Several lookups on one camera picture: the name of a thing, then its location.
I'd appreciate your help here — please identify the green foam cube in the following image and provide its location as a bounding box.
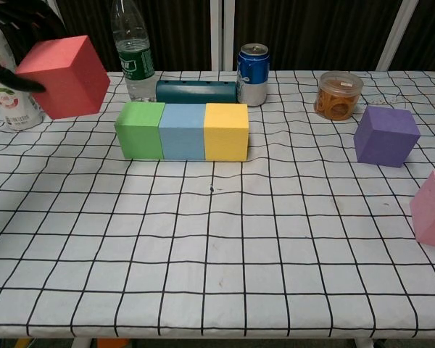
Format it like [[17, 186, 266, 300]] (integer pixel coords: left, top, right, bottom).
[[115, 101, 167, 160]]

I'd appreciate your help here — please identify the yellow foam cube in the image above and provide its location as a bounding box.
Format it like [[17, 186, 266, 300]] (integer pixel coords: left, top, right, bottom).
[[203, 103, 249, 162]]

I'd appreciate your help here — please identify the clear water bottle green label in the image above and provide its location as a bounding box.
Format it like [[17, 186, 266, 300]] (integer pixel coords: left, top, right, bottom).
[[110, 0, 157, 103]]

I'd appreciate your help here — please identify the white drink bottle yellow cap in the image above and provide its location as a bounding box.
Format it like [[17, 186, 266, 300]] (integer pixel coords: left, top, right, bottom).
[[0, 20, 44, 131]]

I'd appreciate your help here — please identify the red foam cube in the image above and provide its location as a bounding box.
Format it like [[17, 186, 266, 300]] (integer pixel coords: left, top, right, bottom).
[[14, 35, 112, 120]]

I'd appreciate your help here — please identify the blue soda can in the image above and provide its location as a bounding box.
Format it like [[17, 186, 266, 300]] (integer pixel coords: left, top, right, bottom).
[[236, 43, 270, 107]]

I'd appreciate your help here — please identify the clear jar of rubber bands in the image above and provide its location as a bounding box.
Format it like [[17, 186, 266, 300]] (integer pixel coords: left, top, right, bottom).
[[313, 70, 365, 121]]

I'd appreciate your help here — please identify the light blue foam cube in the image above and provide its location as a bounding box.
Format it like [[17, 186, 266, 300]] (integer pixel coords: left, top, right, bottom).
[[158, 103, 207, 161]]

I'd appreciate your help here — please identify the purple foam cube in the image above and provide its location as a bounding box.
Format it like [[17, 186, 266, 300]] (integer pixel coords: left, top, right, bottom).
[[353, 106, 421, 168]]

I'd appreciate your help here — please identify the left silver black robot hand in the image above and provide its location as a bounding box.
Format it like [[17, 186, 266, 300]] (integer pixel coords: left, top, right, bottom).
[[0, 0, 67, 94]]

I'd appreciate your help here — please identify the teal rectangular box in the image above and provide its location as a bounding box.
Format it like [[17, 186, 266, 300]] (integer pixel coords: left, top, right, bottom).
[[155, 80, 238, 105]]

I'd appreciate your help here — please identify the white black checkered tablecloth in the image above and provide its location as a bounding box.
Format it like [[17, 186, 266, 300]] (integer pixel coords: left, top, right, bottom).
[[0, 68, 435, 340]]

